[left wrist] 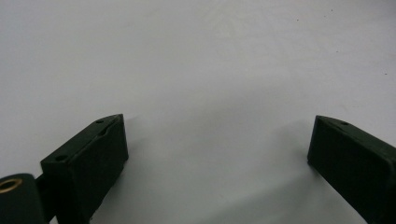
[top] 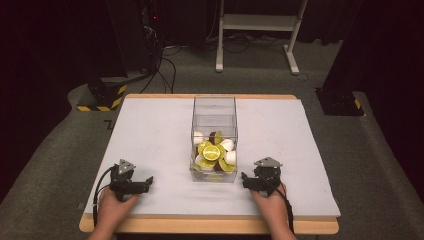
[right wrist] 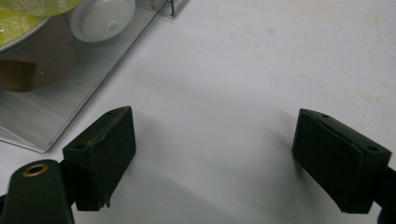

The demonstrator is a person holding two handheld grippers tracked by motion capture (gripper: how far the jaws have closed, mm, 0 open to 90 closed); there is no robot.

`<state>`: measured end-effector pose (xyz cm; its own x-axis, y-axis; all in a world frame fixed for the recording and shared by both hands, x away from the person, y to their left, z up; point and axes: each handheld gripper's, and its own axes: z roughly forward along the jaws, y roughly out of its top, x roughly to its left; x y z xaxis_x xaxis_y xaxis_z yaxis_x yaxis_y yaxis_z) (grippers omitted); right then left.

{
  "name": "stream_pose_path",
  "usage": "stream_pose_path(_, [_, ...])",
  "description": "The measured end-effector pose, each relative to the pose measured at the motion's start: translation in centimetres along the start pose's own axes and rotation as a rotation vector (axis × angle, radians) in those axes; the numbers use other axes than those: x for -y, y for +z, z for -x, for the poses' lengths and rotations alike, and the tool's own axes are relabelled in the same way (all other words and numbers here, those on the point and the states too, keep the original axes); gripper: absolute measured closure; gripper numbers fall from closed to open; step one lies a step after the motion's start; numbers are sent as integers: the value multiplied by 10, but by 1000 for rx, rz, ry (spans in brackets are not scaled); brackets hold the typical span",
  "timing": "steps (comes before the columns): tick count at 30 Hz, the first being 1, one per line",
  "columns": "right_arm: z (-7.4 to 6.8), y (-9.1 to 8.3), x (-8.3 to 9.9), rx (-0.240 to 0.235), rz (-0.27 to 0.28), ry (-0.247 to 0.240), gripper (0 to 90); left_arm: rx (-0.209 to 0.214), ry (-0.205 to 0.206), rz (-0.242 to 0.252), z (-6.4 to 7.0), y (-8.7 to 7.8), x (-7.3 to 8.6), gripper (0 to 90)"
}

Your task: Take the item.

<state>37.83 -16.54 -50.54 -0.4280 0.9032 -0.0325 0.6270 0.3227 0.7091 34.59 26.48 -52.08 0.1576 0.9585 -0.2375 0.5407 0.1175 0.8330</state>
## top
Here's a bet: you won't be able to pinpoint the white metal stand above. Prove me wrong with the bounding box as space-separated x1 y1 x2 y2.
215 0 308 76

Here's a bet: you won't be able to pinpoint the black yellow striped stand base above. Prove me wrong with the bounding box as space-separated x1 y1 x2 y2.
76 76 129 113

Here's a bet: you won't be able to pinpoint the dark equipment with red light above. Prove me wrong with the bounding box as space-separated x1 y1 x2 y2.
139 0 168 73

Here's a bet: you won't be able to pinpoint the person's left hand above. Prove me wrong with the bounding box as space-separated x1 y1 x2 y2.
98 187 141 232

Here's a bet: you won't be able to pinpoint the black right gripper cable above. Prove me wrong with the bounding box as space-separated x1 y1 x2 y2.
264 178 296 235

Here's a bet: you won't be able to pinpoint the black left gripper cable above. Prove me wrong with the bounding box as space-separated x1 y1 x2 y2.
92 166 115 228

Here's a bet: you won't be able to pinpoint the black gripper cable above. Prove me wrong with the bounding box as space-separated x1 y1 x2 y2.
92 166 115 228
264 178 296 235

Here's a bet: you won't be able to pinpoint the pile of coffee capsules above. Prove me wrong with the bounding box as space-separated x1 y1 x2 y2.
192 130 238 174

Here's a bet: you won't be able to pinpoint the white foam mat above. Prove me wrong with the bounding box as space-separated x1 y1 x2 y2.
83 97 342 220

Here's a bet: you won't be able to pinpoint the person's right hand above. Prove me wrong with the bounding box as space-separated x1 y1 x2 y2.
250 183 288 231

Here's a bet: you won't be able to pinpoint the clear plastic box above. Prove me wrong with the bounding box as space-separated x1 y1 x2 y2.
189 95 239 184

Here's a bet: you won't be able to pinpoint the black floor cables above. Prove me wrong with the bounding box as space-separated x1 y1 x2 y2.
139 31 183 95

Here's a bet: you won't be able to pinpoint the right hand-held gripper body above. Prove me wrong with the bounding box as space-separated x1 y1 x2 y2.
253 156 284 198

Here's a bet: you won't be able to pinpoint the wooden table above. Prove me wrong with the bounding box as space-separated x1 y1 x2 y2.
78 93 341 235

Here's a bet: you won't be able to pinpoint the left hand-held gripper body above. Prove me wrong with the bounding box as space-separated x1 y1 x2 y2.
109 158 142 203

